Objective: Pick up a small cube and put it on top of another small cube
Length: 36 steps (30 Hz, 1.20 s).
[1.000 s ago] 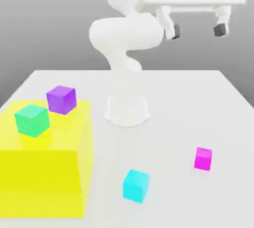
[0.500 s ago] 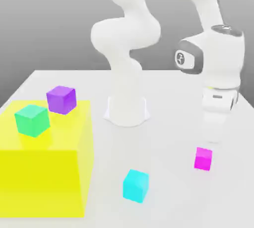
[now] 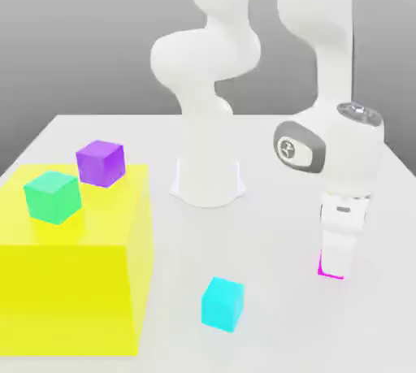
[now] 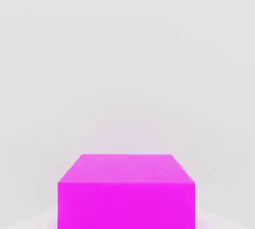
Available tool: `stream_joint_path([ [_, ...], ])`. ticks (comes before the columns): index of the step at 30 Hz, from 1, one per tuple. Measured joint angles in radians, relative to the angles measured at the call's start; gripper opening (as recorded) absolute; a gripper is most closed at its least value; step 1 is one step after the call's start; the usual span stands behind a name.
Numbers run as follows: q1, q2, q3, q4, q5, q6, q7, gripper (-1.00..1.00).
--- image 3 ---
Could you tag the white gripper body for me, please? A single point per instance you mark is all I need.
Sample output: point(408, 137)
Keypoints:
point(344, 220)

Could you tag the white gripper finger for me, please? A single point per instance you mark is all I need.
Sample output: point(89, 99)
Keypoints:
point(339, 252)

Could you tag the small magenta cube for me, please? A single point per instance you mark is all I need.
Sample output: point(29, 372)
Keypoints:
point(330, 275)

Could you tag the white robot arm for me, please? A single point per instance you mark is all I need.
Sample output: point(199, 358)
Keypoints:
point(201, 139)

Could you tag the small cyan cube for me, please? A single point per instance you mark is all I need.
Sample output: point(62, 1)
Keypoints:
point(222, 306)

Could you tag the small purple cube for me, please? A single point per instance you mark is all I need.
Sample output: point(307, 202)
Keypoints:
point(100, 165)

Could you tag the small green cube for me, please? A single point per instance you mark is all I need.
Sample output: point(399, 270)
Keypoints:
point(52, 199)

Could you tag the large yellow box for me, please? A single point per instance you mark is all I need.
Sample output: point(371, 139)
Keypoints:
point(65, 298)

